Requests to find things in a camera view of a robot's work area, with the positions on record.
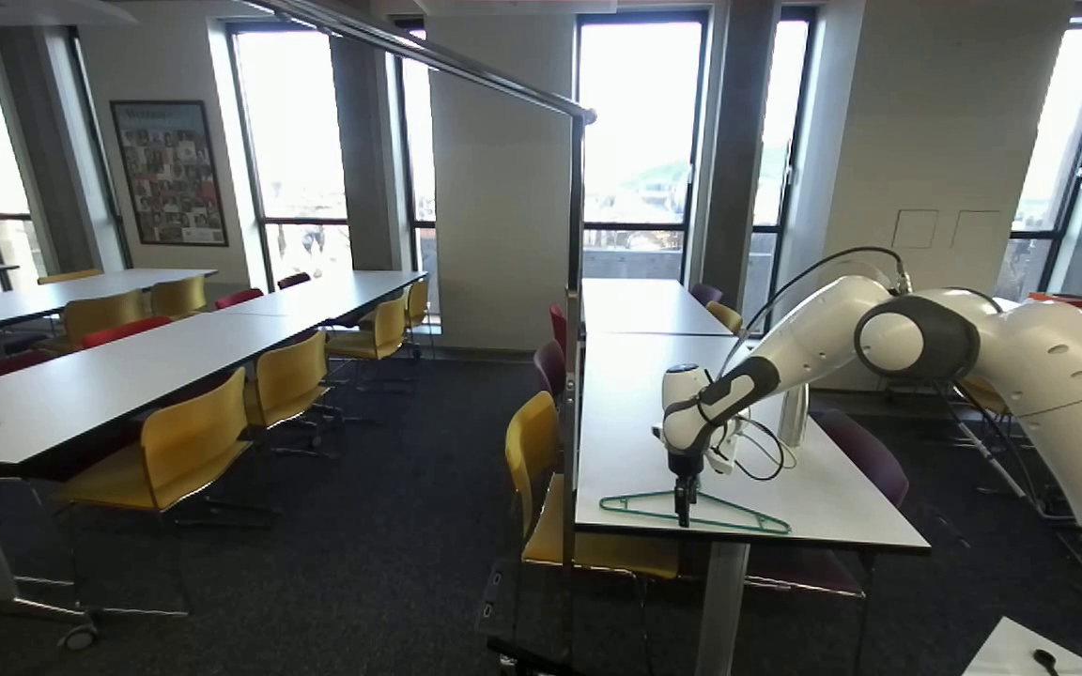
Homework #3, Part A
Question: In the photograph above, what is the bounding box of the green wire hanger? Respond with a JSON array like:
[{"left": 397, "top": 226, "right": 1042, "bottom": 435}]
[{"left": 597, "top": 484, "right": 796, "bottom": 542}]

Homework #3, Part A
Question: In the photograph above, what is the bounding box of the stainless steel bottle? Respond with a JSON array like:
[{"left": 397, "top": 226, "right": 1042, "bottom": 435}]
[{"left": 778, "top": 380, "right": 814, "bottom": 450}]

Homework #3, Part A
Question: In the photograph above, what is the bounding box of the framed colourful wall picture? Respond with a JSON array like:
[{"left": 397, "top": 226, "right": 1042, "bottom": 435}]
[{"left": 110, "top": 97, "right": 234, "bottom": 250}]

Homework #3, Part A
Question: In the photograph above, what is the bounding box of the yellow chair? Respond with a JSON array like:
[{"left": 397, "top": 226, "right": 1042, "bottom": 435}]
[
  {"left": 141, "top": 275, "right": 209, "bottom": 318},
  {"left": 61, "top": 289, "right": 149, "bottom": 344},
  {"left": 702, "top": 295, "right": 748, "bottom": 339},
  {"left": 403, "top": 275, "right": 434, "bottom": 330},
  {"left": 53, "top": 365, "right": 255, "bottom": 519},
  {"left": 240, "top": 328, "right": 334, "bottom": 435},
  {"left": 500, "top": 388, "right": 685, "bottom": 584},
  {"left": 323, "top": 292, "right": 413, "bottom": 368}
]

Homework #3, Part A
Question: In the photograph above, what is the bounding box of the red chair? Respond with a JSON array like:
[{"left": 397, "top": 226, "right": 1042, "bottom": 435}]
[
  {"left": 1026, "top": 289, "right": 1082, "bottom": 314},
  {"left": 545, "top": 292, "right": 575, "bottom": 360},
  {"left": 209, "top": 286, "right": 265, "bottom": 311},
  {"left": 70, "top": 311, "right": 177, "bottom": 354}
]

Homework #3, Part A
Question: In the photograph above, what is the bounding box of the white platform board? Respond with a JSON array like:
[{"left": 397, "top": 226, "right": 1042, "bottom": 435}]
[{"left": 962, "top": 610, "right": 1082, "bottom": 676}]

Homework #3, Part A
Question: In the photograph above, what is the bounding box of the metal rod clothes rack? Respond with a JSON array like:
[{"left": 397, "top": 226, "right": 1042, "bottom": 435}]
[{"left": 243, "top": 0, "right": 600, "bottom": 404}]

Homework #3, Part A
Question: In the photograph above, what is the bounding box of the white work table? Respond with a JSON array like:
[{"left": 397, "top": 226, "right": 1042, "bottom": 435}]
[{"left": 570, "top": 330, "right": 937, "bottom": 676}]

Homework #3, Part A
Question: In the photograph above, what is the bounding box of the long white table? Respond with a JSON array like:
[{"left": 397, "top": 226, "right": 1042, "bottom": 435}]
[
  {"left": 0, "top": 261, "right": 219, "bottom": 335},
  {"left": 0, "top": 266, "right": 427, "bottom": 653}
]

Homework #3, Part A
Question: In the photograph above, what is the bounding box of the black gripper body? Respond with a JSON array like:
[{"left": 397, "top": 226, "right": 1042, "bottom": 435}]
[{"left": 665, "top": 426, "right": 710, "bottom": 504}]

